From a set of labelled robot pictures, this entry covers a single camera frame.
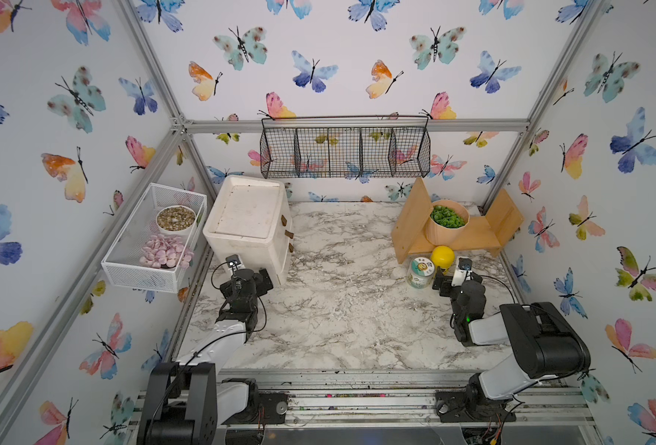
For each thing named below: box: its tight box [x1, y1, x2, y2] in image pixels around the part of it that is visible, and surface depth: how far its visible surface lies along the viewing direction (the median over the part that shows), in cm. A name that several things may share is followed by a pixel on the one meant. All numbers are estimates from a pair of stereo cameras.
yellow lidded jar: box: [430, 244, 455, 275], surface depth 95 cm
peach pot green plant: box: [424, 199, 470, 246], surface depth 94 cm
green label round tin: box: [406, 255, 436, 290], surface depth 95 cm
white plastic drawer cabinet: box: [201, 175, 292, 287], surface depth 88 cm
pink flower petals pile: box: [138, 233, 194, 270], surface depth 65 cm
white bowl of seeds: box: [155, 204, 197, 236], surface depth 73 cm
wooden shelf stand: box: [391, 177, 525, 264], surface depth 100 cm
